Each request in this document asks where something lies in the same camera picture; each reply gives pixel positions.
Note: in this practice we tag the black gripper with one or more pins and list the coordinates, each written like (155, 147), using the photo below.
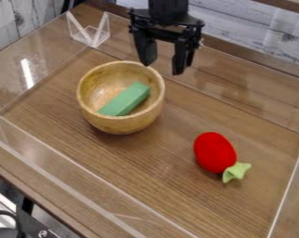
(166, 21)

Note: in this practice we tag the green rectangular block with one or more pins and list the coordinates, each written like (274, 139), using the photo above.
(127, 100)

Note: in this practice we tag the light wooden bowl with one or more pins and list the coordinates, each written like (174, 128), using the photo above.
(103, 83)

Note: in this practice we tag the red plush strawberry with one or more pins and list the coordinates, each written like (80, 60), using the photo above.
(216, 156)

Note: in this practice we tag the clear acrylic corner bracket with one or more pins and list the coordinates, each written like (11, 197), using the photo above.
(92, 36)

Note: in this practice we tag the clear acrylic tray wall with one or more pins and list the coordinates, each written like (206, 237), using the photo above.
(95, 208)

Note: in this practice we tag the black table leg bracket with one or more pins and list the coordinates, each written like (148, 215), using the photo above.
(37, 224)

